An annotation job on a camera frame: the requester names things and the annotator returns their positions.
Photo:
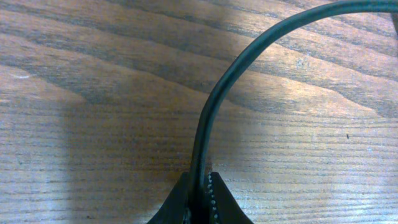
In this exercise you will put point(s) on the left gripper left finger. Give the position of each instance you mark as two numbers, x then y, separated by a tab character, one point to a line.
175	208

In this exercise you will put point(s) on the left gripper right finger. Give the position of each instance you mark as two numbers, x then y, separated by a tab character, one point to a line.
223	208

